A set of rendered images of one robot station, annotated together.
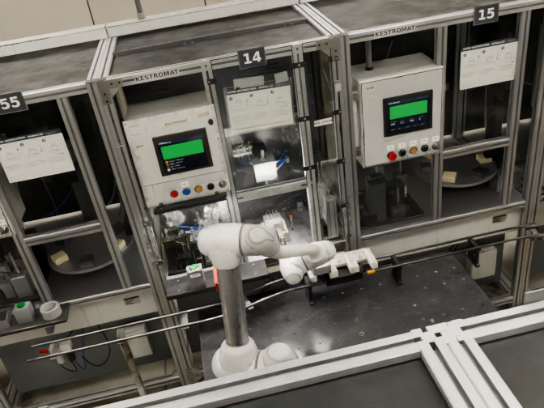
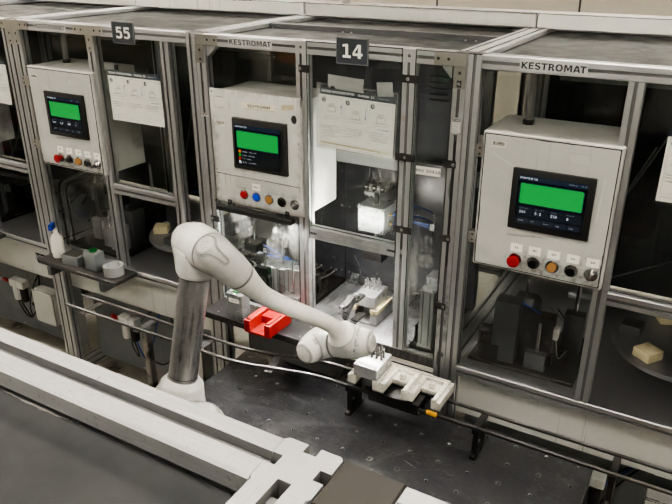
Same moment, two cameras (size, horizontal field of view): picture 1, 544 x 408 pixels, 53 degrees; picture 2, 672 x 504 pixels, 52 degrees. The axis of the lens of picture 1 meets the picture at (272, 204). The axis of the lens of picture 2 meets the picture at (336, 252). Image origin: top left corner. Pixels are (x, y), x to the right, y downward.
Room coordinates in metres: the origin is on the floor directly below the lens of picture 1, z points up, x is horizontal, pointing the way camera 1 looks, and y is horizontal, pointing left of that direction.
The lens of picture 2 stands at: (0.47, -1.36, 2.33)
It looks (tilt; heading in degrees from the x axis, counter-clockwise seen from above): 24 degrees down; 36
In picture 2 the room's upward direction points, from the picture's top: straight up
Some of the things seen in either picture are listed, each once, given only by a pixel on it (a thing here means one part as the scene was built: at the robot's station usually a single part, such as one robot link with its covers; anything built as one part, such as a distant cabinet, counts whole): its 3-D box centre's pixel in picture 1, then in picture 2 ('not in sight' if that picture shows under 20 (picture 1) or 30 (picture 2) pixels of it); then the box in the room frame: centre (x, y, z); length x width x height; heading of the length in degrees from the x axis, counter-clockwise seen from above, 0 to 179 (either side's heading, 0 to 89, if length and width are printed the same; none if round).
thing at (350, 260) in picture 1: (341, 268); (399, 387); (2.32, -0.31, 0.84); 0.36 x 0.14 x 0.10; 96
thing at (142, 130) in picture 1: (178, 148); (272, 146); (2.49, 0.41, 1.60); 0.42 x 0.29 x 0.46; 96
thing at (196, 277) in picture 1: (196, 275); (239, 302); (2.29, 0.45, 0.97); 0.08 x 0.08 x 0.12; 6
